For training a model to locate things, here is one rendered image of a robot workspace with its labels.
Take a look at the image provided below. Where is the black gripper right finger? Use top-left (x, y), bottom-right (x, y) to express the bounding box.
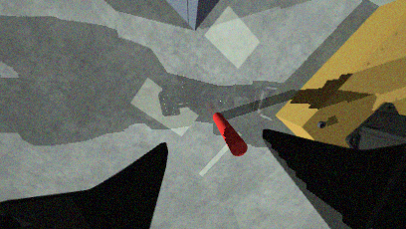
top-left (263, 129), bottom-right (406, 229)

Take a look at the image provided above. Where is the red peg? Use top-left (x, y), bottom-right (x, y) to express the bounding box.
top-left (213, 113), bottom-right (248, 156)

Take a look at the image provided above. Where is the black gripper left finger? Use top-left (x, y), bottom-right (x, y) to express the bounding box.
top-left (0, 142), bottom-right (168, 229)

